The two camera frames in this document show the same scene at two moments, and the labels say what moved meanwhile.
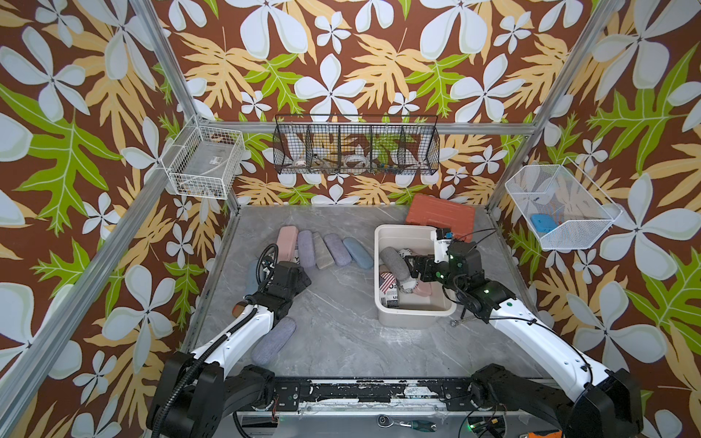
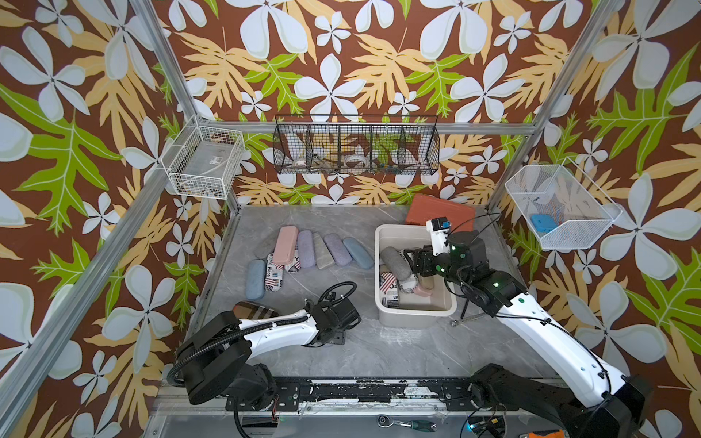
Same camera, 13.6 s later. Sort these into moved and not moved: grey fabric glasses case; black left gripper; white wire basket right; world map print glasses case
Moved: black left gripper
Not moved: world map print glasses case; white wire basket right; grey fabric glasses case
